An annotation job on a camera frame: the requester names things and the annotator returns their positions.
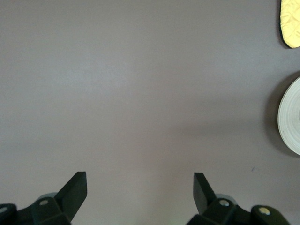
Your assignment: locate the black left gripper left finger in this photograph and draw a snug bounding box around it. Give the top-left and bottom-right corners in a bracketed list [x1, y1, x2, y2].
[0, 172, 88, 225]

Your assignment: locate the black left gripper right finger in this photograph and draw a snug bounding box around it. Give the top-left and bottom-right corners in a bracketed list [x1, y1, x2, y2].
[186, 172, 291, 225]

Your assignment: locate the round wooden plate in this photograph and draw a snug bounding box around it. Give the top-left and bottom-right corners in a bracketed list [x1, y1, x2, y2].
[277, 76, 300, 156]

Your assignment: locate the yellow quilted oven mitt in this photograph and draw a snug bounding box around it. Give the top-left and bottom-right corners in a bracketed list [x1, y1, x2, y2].
[278, 0, 300, 49]

